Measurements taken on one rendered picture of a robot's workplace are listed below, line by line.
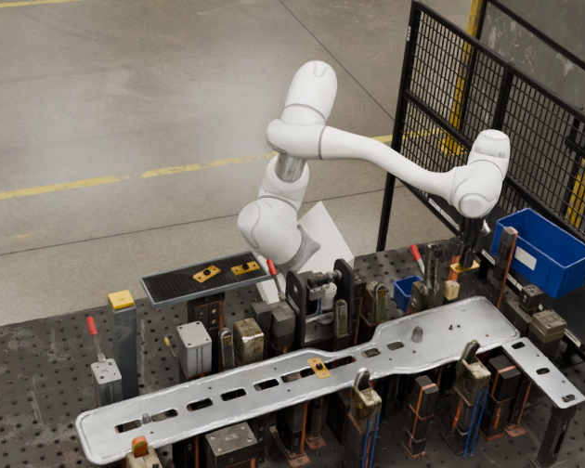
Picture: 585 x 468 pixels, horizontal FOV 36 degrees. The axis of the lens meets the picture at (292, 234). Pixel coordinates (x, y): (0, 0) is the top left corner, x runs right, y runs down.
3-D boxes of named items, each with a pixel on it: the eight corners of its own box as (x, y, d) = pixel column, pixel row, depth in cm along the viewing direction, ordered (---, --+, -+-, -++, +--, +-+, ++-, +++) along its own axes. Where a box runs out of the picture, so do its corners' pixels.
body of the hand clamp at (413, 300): (408, 371, 306) (422, 293, 285) (397, 358, 311) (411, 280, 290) (422, 367, 308) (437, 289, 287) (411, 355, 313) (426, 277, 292)
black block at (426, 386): (411, 467, 273) (425, 400, 255) (394, 442, 280) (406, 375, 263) (434, 459, 276) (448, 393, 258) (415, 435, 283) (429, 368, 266)
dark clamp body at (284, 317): (269, 416, 286) (275, 327, 263) (253, 388, 295) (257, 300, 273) (299, 407, 290) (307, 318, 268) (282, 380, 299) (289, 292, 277)
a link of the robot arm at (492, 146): (468, 168, 253) (459, 190, 243) (478, 120, 244) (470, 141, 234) (506, 176, 251) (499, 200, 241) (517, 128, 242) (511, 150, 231)
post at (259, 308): (253, 406, 289) (256, 313, 265) (246, 396, 292) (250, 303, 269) (266, 401, 291) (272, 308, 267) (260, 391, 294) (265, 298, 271)
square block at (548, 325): (523, 410, 294) (548, 330, 273) (508, 394, 300) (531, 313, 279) (542, 403, 297) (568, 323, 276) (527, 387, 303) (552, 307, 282)
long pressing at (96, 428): (93, 476, 227) (92, 473, 226) (71, 415, 243) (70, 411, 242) (525, 339, 280) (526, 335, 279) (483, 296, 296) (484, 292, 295)
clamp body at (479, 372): (454, 463, 275) (474, 383, 254) (434, 436, 283) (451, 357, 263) (478, 454, 278) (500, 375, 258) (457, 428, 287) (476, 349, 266)
